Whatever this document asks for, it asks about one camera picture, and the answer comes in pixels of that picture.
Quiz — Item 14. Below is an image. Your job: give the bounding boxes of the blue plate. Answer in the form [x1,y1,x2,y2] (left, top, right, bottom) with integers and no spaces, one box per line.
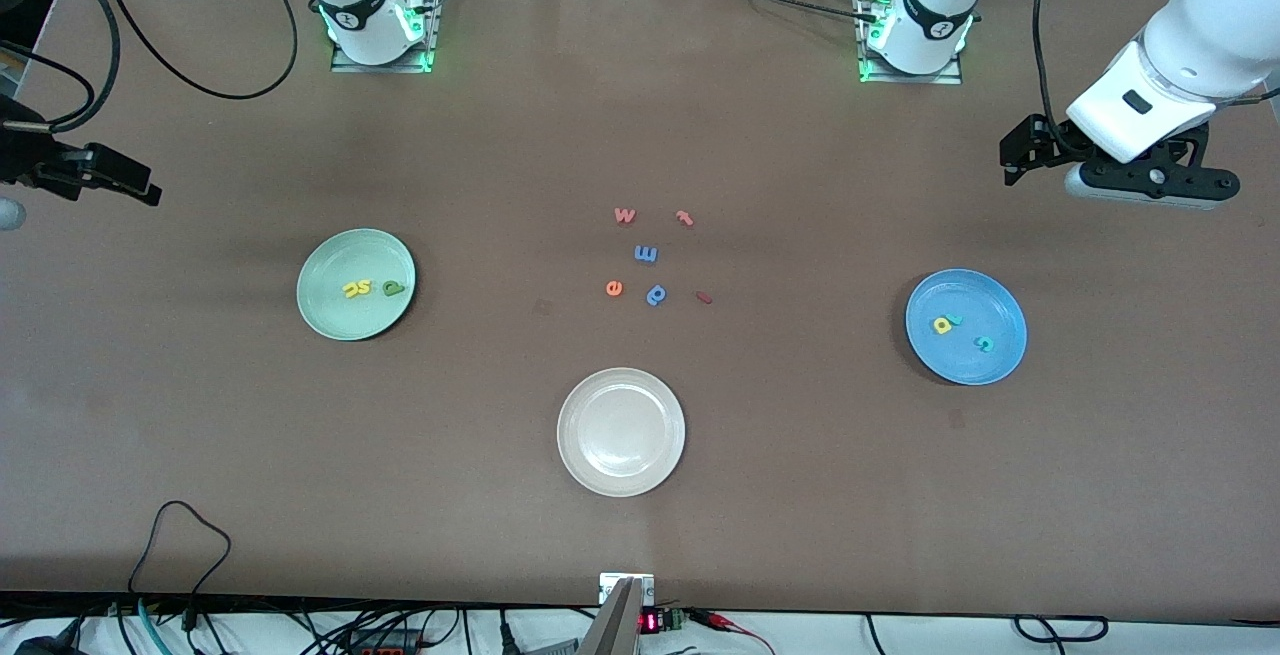
[905,268,1028,386]

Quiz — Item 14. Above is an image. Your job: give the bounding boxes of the green plate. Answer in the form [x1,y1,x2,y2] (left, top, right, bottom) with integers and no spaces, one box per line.
[297,228,417,342]

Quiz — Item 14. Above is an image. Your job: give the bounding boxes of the white plate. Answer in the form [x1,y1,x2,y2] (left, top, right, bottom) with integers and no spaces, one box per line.
[557,367,687,498]

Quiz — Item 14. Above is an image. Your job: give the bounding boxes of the grey metal bar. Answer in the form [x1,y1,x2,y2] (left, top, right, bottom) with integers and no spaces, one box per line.
[578,577,643,655]

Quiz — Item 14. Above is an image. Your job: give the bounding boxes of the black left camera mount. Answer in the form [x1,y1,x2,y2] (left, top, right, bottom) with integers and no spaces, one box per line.
[1078,125,1241,201]

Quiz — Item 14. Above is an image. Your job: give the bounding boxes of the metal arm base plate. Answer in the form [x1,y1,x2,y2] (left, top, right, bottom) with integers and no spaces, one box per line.
[858,0,964,86]
[330,0,446,74]

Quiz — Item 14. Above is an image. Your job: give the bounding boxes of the red clip wire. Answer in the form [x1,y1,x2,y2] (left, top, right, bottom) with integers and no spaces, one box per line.
[690,610,776,655]

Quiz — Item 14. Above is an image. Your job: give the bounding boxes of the white camera bracket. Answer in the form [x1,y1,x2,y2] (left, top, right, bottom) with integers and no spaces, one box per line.
[599,573,656,608]

